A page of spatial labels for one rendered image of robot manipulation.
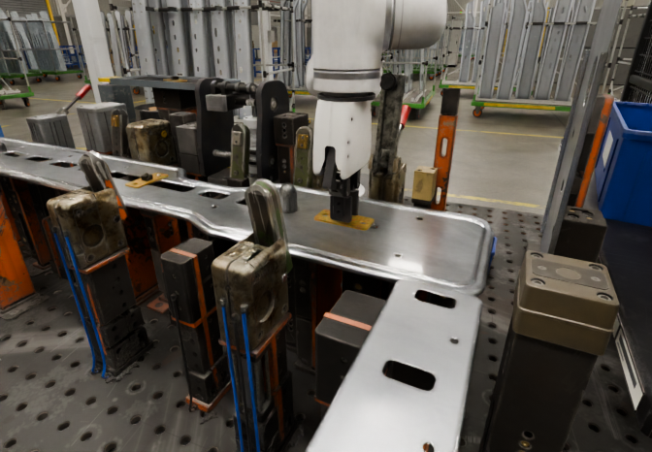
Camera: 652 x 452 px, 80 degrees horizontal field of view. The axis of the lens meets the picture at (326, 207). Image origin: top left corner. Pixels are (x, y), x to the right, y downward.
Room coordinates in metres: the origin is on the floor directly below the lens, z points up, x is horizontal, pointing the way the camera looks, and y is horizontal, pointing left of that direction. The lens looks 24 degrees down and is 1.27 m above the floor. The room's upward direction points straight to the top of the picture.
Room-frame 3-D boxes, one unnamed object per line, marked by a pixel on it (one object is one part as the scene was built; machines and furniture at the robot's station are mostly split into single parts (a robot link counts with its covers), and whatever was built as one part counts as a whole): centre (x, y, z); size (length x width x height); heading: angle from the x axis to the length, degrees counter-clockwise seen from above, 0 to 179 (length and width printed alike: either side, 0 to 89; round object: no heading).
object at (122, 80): (1.16, 0.44, 1.16); 0.37 x 0.14 x 0.02; 65
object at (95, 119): (1.05, 0.60, 0.90); 0.13 x 0.10 x 0.41; 155
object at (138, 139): (0.97, 0.45, 0.89); 0.13 x 0.11 x 0.38; 155
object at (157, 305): (0.77, 0.37, 0.84); 0.13 x 0.05 x 0.29; 155
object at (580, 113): (0.43, -0.28, 1.17); 0.12 x 0.01 x 0.34; 155
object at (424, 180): (0.64, -0.17, 0.88); 0.04 x 0.04 x 0.36; 65
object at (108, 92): (1.27, 0.67, 0.92); 0.08 x 0.08 x 0.44; 65
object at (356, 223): (0.51, -0.03, 1.03); 0.08 x 0.04 x 0.01; 64
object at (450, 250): (0.76, 0.39, 1.00); 1.38 x 0.22 x 0.02; 65
